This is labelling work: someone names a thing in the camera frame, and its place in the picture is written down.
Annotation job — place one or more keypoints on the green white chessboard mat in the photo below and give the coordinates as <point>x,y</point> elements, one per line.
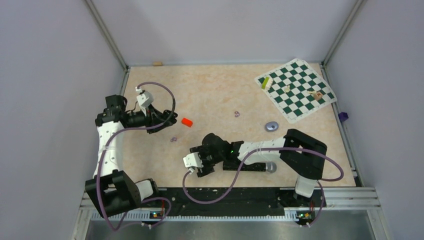
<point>304,82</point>

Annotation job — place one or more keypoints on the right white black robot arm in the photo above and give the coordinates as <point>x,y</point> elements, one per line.
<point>301,152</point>

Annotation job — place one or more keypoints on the wooden letter cube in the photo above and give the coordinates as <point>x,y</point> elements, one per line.
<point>317,96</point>

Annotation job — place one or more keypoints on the green white block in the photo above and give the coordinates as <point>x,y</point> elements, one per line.
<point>264,84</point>

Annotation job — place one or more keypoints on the black microphone silver head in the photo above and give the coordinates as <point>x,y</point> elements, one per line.
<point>269,167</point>

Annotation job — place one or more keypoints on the grey oval charging case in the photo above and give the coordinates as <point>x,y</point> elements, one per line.
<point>271,126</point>

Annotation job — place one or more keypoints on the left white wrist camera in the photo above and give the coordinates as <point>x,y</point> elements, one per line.
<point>144,100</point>

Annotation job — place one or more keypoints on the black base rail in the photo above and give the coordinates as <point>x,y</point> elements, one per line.
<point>239,202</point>

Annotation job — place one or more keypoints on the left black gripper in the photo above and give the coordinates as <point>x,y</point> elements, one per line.
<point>154,117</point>

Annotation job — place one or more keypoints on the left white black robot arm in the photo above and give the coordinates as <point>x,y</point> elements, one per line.
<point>111,190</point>

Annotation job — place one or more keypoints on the red rectangular block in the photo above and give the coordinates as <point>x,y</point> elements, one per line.
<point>187,122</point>

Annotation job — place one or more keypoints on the purple small object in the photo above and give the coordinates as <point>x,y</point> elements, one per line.
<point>343,116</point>

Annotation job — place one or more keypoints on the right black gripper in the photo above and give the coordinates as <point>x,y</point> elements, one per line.
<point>206,169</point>

